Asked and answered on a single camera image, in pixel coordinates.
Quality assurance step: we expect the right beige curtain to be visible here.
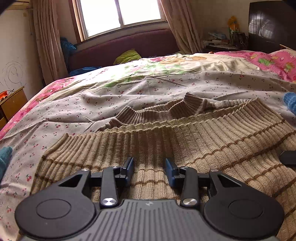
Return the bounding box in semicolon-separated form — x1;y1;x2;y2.
161;0;203;54

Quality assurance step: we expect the beige curtain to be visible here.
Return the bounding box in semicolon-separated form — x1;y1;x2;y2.
161;0;203;54
32;1;68;84

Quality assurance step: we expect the teal fuzzy garment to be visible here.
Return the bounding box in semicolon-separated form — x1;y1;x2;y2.
0;146;13;181

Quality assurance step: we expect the cherry print grey sheet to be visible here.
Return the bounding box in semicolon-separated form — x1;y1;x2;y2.
1;69;295;240

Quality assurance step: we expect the blue cloth by headboard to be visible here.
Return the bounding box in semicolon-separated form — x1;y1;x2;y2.
69;66;102;77

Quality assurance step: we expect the purple padded headboard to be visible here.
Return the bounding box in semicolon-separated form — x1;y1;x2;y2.
69;29;179;71

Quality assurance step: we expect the blue knit garment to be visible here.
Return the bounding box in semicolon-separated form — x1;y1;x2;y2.
283;92;296;115

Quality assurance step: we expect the beige striped knit sweater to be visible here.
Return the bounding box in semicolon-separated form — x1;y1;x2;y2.
31;95;295;240

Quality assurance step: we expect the lime green pillow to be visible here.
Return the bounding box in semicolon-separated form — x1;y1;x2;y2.
113;49;142;65

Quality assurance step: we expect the pink floral bed quilt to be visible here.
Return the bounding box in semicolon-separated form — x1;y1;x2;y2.
1;50;295;138

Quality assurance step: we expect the cluttered bedside shelf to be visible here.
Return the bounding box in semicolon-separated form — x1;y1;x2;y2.
203;32;248;53

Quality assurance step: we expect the left beige curtain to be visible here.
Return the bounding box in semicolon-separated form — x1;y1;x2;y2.
32;1;68;84

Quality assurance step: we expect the orange item on cabinet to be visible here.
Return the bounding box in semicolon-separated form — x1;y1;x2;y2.
0;90;9;101

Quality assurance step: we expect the wooden side cabinet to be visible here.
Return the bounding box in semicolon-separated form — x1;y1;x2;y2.
1;86;28;130

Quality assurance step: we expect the window with frame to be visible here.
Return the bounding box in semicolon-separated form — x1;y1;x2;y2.
69;0;166;43

